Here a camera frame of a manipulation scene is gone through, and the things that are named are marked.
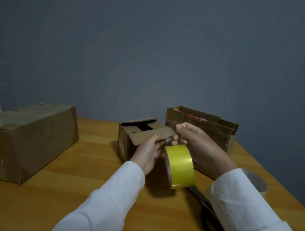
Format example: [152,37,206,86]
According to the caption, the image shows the person's right hand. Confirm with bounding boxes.
[171,122,239,180]

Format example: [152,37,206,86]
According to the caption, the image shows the person's left forearm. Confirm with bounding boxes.
[52,161,146,231]

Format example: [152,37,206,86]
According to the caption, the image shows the yellow tape roll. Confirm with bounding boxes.
[164,144,195,190]

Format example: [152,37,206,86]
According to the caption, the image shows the large closed cardboard box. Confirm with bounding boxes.
[0,103,79,185]

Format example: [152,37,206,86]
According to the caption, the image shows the small open cardboard box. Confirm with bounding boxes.
[118,118,176,163]

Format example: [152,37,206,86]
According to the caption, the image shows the torn open cardboard box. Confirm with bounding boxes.
[165,105,239,179]

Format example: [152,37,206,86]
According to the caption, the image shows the grey metal scissors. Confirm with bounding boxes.
[188,186,225,231]

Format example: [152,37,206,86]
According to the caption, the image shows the person's right forearm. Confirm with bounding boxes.
[205,168,294,231]

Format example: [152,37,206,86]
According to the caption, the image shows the person's left hand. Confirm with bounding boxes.
[130,134,167,176]

